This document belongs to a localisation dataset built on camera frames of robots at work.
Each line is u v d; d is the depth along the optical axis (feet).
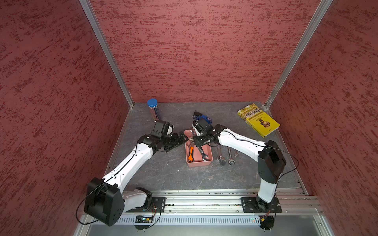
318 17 2.44
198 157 2.92
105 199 1.27
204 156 2.74
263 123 3.48
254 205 2.38
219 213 2.43
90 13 2.38
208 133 2.14
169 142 2.24
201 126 2.20
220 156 2.99
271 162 1.55
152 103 3.09
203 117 3.53
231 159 3.02
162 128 2.04
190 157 2.93
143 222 2.35
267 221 2.33
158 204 2.43
